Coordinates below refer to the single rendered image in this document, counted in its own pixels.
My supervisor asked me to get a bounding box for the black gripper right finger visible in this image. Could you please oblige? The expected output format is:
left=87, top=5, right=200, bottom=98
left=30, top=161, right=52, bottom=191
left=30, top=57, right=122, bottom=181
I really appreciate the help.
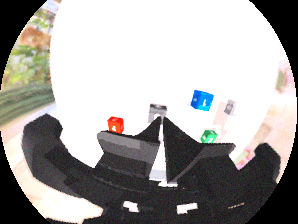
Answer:
left=162, top=117, right=237, bottom=185

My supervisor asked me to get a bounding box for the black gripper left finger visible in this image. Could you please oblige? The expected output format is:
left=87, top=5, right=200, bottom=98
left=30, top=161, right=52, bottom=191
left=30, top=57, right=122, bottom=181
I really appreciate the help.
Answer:
left=96, top=116, right=162, bottom=177

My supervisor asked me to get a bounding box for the green block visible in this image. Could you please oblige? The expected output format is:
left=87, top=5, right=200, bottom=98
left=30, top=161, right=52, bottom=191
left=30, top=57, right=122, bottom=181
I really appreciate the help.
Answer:
left=200, top=129, right=218, bottom=143

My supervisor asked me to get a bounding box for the cyan block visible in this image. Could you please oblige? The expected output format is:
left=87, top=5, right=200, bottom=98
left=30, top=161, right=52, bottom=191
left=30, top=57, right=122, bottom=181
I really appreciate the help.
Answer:
left=190, top=89, right=214, bottom=111

